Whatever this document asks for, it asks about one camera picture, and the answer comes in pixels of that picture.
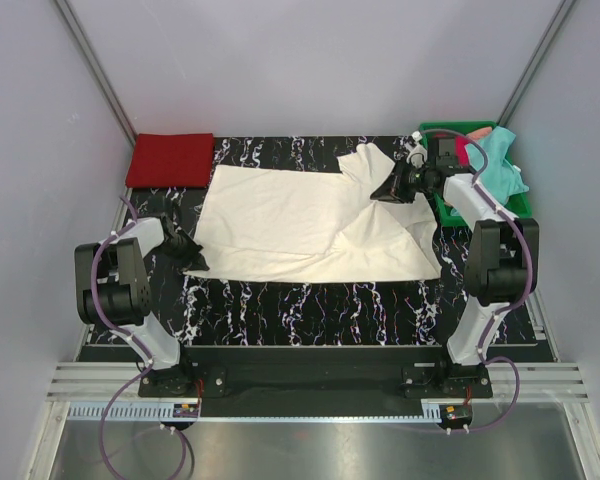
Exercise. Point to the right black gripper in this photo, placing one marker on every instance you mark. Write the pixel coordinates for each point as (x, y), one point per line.
(392, 188)

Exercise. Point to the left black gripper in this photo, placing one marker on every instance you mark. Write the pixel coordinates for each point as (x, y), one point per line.
(198, 264)

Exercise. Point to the cream white t shirt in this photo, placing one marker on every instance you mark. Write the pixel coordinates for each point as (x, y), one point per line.
(266, 225)

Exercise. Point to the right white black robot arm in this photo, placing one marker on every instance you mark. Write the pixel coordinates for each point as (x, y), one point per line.
(500, 272)

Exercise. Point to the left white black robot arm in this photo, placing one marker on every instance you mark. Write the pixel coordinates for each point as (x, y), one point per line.
(113, 291)

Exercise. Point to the magenta t shirt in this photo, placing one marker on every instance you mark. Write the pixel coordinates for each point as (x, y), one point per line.
(461, 145)

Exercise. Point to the folded red t shirt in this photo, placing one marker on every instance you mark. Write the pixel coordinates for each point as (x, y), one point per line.
(165, 161)

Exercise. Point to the salmon pink t shirt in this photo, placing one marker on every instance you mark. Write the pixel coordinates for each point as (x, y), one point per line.
(479, 135)

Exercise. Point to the teal t shirt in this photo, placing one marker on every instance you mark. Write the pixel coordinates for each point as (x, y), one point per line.
(501, 178)

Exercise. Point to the green plastic bin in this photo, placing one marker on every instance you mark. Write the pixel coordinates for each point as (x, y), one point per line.
(449, 217)

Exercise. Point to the aluminium rail frame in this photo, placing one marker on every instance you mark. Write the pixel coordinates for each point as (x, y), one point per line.
(539, 382)

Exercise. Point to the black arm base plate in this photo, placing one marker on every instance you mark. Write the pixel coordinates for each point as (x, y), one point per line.
(346, 378)

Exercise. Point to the grey slotted cable duct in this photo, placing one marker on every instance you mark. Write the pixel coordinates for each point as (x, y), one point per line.
(178, 412)

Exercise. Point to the right aluminium corner post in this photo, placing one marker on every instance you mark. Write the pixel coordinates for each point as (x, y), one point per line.
(540, 54)

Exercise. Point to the aluminium corner post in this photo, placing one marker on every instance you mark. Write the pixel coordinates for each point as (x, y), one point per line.
(89, 55)
(540, 54)

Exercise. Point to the left aluminium corner post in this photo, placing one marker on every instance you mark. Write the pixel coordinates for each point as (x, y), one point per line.
(89, 55)

